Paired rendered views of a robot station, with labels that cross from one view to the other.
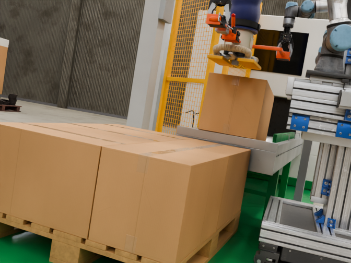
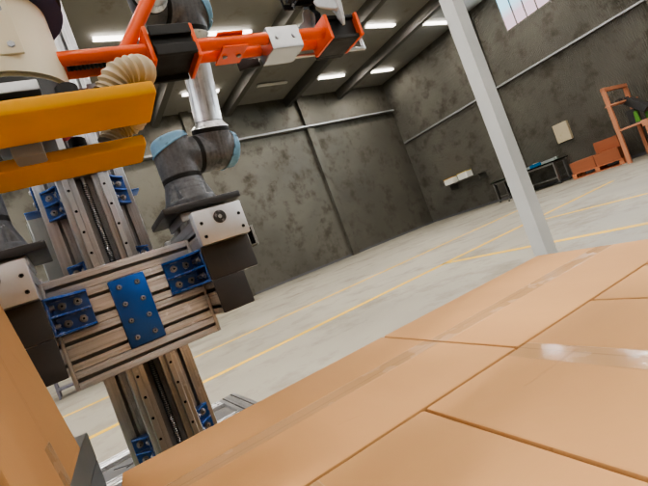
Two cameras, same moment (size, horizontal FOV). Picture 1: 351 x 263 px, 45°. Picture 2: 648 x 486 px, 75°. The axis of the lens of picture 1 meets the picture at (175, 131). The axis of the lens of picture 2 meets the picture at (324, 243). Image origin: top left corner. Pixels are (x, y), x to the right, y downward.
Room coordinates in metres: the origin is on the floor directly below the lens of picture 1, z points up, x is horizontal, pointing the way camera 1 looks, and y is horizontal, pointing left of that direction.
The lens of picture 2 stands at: (2.91, 0.38, 0.80)
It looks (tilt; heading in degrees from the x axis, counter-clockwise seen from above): 0 degrees down; 223
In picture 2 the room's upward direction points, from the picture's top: 21 degrees counter-clockwise
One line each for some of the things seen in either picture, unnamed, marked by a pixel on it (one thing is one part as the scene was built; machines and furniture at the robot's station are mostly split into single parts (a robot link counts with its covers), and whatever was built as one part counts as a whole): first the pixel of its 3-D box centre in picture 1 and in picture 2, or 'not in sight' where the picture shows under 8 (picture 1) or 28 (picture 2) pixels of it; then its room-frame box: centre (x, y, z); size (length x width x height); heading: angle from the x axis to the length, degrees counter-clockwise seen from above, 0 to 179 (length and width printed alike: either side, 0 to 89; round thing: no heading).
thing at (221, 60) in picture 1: (221, 58); (11, 113); (2.74, -0.22, 1.09); 0.34 x 0.10 x 0.05; 161
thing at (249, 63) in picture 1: (250, 61); (35, 162); (2.68, -0.40, 1.10); 0.34 x 0.10 x 0.05; 161
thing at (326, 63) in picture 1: (329, 65); (187, 193); (2.22, -0.74, 1.09); 0.15 x 0.15 x 0.10
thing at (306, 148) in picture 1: (305, 158); not in sight; (3.18, -1.01, 0.50); 0.07 x 0.07 x 1.00; 69
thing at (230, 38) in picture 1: (230, 35); (169, 54); (2.48, -0.23, 1.20); 0.10 x 0.08 x 0.06; 71
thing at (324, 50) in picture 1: (334, 42); (175, 156); (2.21, -0.74, 1.20); 0.13 x 0.12 x 0.14; 173
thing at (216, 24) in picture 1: (215, 21); (336, 35); (2.15, -0.11, 1.20); 0.08 x 0.07 x 0.05; 161
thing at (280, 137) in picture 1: (289, 137); not in sight; (4.16, -1.13, 0.60); 1.60 x 0.11 x 0.09; 159
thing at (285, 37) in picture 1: (286, 34); not in sight; (2.88, -0.64, 1.34); 0.09 x 0.08 x 0.12; 161
